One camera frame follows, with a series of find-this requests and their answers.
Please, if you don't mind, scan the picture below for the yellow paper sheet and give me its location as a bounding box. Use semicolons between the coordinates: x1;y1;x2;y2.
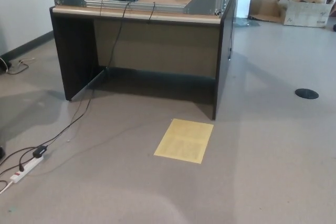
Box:
153;118;214;164

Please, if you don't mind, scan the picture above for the dark brown office desk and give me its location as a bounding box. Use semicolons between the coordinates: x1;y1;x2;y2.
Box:
49;0;241;120

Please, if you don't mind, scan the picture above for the clear plastic sheet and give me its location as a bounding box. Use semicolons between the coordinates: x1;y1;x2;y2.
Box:
234;15;262;28

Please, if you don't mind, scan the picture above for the brown cardboard box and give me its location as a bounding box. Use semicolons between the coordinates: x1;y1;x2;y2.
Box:
248;0;287;24

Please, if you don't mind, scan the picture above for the black power adapter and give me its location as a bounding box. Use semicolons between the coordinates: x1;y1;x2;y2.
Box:
32;145;49;157

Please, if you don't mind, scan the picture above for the round black floor cover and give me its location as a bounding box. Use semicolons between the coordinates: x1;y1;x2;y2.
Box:
295;88;320;100

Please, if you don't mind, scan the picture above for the white power strip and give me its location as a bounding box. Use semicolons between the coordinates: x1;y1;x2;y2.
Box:
9;154;44;184

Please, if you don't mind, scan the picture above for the white cardboard box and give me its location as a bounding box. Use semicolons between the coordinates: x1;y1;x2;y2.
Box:
278;0;333;28

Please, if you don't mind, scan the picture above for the black floor device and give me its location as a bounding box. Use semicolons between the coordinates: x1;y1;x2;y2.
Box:
0;55;13;74

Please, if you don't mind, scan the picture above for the long black power cable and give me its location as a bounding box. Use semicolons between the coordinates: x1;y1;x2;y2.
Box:
39;1;132;148

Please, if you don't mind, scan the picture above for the beige floor cable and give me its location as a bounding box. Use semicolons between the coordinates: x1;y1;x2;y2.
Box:
6;57;36;75

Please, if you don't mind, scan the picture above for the black plug with cable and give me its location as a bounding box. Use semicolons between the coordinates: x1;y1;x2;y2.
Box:
0;147;36;176

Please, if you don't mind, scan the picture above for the white power strip cord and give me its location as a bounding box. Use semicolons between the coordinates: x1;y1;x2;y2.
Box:
0;179;14;194

